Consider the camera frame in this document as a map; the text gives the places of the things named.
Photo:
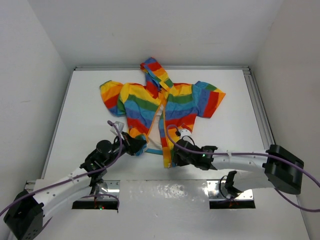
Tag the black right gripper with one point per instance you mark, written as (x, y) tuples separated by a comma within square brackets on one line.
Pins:
[(177, 160)]

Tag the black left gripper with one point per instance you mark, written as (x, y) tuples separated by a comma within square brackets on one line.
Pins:
[(132, 144)]

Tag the rainbow striped hooded jacket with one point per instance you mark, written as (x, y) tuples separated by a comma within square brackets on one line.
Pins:
[(155, 108)]

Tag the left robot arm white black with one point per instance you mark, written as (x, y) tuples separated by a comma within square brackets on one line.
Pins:
[(30, 212)]

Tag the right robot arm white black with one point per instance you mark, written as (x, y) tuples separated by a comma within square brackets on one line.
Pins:
[(275, 167)]

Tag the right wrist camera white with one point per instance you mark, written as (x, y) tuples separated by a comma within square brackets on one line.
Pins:
[(182, 132)]

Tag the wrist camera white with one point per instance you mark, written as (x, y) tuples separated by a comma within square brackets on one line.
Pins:
[(117, 127), (182, 132)]

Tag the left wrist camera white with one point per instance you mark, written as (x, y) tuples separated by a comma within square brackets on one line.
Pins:
[(117, 127)]

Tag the silver metal base plate right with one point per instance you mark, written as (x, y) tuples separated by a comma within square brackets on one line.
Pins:
[(217, 193)]

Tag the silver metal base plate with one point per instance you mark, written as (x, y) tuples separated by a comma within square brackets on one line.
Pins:
[(107, 190), (217, 193)]

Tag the silver metal base plate left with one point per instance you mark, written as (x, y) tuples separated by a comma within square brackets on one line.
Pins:
[(107, 190)]

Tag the aluminium frame rail right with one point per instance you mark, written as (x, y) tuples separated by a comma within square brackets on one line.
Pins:
[(258, 108)]

